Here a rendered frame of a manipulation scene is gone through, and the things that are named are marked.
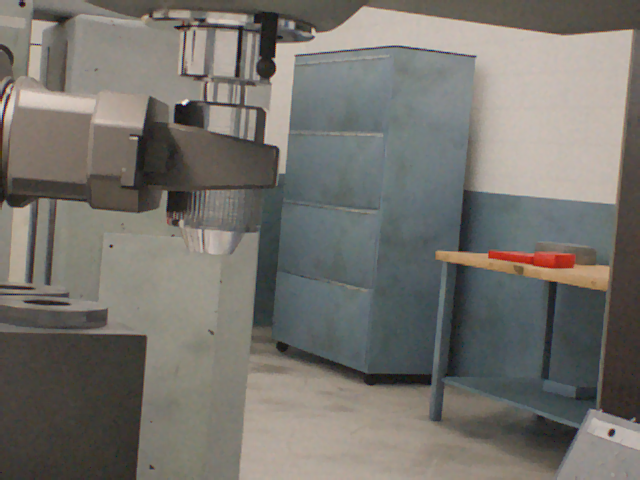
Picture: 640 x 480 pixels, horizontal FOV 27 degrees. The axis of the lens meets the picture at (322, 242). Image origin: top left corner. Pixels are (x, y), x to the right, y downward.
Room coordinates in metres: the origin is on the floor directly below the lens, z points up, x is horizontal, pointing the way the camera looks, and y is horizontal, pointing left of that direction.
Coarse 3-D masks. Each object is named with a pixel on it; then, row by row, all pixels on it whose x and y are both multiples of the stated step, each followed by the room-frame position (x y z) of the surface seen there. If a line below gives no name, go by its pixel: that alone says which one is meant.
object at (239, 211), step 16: (208, 128) 0.65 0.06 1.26; (224, 128) 0.65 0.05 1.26; (240, 128) 0.65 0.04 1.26; (256, 128) 0.66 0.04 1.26; (176, 192) 0.66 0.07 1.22; (192, 192) 0.65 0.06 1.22; (208, 192) 0.65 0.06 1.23; (224, 192) 0.65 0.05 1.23; (240, 192) 0.65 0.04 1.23; (256, 192) 0.66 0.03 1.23; (176, 208) 0.65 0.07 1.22; (192, 208) 0.65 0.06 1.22; (208, 208) 0.65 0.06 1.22; (224, 208) 0.65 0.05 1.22; (240, 208) 0.65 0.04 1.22; (256, 208) 0.66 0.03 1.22; (176, 224) 0.65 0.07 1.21; (192, 224) 0.65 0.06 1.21; (208, 224) 0.65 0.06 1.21; (224, 224) 0.65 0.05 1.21; (240, 224) 0.65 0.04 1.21; (256, 224) 0.66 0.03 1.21
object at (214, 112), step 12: (180, 108) 0.66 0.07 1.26; (192, 108) 0.65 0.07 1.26; (204, 108) 0.65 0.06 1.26; (216, 108) 0.65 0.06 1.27; (228, 108) 0.65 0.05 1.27; (240, 108) 0.65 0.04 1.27; (252, 108) 0.65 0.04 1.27; (264, 108) 0.66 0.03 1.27; (192, 120) 0.65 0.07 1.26; (204, 120) 0.65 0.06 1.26; (216, 120) 0.65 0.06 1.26; (228, 120) 0.65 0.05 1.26; (240, 120) 0.65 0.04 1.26; (252, 120) 0.65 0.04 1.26; (264, 120) 0.66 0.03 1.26
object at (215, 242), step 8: (184, 232) 0.66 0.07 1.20; (192, 232) 0.66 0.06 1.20; (200, 232) 0.65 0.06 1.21; (208, 232) 0.65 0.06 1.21; (216, 232) 0.65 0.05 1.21; (224, 232) 0.66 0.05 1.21; (232, 232) 0.66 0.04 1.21; (184, 240) 0.67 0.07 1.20; (192, 240) 0.66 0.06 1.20; (200, 240) 0.66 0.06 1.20; (208, 240) 0.66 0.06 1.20; (216, 240) 0.66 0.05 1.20; (224, 240) 0.66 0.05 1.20; (232, 240) 0.66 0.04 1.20; (192, 248) 0.66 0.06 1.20; (200, 248) 0.66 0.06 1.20; (208, 248) 0.66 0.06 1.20; (216, 248) 0.66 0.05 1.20; (224, 248) 0.66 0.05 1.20; (232, 248) 0.66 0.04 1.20
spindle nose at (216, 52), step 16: (192, 32) 0.65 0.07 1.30; (208, 32) 0.65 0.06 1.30; (224, 32) 0.65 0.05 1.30; (240, 32) 0.65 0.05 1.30; (256, 32) 0.65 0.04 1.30; (192, 48) 0.65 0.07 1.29; (208, 48) 0.65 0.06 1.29; (224, 48) 0.65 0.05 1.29; (240, 48) 0.65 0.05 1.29; (256, 48) 0.65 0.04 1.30; (192, 64) 0.65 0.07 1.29; (208, 64) 0.65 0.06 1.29; (224, 64) 0.65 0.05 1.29; (240, 64) 0.65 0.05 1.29; (240, 80) 0.65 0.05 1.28; (256, 80) 0.65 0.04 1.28; (272, 80) 0.67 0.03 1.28
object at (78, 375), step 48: (0, 288) 1.10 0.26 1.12; (48, 288) 1.11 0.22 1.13; (0, 336) 0.93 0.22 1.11; (48, 336) 0.94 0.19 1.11; (96, 336) 0.96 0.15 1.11; (144, 336) 0.98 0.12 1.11; (0, 384) 0.93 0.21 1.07; (48, 384) 0.94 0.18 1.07; (96, 384) 0.96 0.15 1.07; (0, 432) 0.93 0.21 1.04; (48, 432) 0.94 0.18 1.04; (96, 432) 0.96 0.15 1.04
